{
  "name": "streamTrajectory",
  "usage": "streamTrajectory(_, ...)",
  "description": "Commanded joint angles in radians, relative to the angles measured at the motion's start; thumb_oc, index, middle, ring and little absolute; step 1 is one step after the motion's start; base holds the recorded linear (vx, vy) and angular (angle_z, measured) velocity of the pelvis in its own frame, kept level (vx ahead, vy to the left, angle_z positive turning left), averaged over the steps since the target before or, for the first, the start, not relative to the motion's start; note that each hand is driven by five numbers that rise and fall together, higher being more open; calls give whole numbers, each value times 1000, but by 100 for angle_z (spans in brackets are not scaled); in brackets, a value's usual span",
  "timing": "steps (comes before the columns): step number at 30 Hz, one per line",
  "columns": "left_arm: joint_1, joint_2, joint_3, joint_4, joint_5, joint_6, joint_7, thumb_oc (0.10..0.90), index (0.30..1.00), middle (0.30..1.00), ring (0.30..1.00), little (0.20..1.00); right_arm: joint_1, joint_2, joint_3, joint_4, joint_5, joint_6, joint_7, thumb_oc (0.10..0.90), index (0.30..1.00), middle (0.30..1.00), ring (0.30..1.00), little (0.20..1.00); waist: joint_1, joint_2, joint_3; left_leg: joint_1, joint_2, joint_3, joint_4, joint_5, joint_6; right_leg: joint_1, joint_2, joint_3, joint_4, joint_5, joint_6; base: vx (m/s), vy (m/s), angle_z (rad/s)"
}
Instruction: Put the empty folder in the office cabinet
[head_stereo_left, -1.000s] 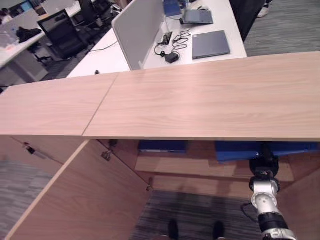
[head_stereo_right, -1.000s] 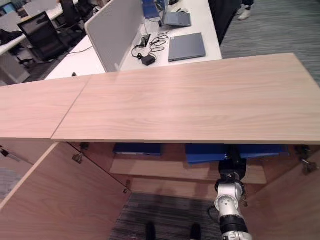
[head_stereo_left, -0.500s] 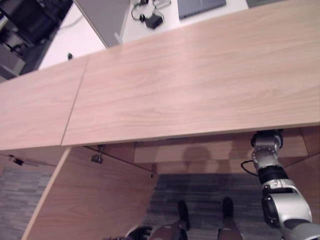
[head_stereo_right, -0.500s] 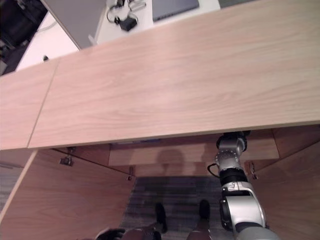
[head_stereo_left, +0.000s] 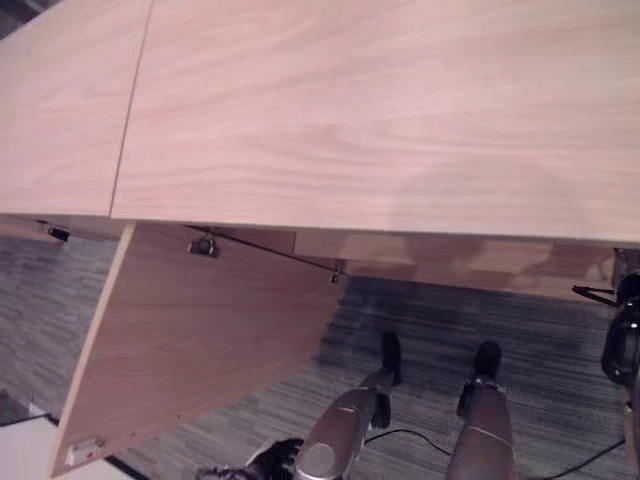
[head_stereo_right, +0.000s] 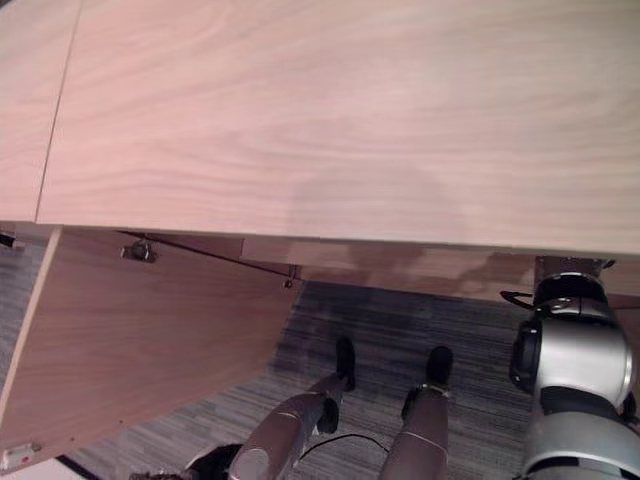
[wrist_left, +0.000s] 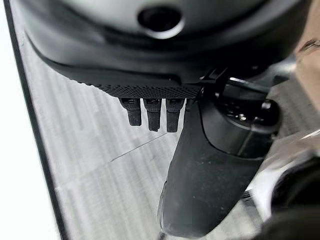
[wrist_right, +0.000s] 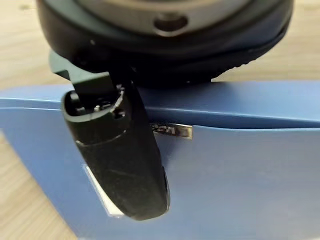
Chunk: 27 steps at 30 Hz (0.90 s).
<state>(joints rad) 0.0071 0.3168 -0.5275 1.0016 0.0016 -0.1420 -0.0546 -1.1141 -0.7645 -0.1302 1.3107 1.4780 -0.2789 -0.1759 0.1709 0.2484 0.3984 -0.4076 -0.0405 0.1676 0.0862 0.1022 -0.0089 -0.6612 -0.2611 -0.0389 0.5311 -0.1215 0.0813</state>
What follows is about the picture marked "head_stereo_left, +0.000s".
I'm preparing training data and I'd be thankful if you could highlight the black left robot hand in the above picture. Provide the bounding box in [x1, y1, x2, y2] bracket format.
[196, 437, 305, 480]

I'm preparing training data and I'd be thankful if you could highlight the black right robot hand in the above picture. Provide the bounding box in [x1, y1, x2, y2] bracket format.
[571, 272, 640, 387]

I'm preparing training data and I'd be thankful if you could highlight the wooden cabinet door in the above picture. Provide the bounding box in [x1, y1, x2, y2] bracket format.
[47, 223, 350, 478]

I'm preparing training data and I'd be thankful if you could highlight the light wooden office cabinet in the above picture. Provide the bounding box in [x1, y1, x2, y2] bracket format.
[110, 0, 640, 303]

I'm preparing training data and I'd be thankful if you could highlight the light wooden side cabinet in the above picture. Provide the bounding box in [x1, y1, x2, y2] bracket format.
[0, 0, 155, 245]

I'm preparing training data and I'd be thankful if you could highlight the dark robot right foot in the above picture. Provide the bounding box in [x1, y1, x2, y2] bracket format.
[469, 340, 503, 380]

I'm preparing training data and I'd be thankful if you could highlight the dark robot foot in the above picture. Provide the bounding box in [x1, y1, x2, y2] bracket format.
[469, 340, 503, 380]
[380, 329, 404, 387]

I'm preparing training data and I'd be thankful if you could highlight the dark robot left foot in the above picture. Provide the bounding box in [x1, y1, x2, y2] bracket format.
[380, 329, 404, 387]

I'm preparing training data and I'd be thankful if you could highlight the white magnetic door catch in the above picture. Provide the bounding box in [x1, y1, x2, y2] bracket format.
[65, 437, 107, 465]

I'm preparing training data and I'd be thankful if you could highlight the white flat panel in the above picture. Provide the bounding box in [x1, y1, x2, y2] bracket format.
[0, 412, 135, 480]

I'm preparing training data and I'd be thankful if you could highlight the black floor cable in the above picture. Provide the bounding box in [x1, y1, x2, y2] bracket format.
[543, 437, 627, 480]
[363, 428, 453, 457]

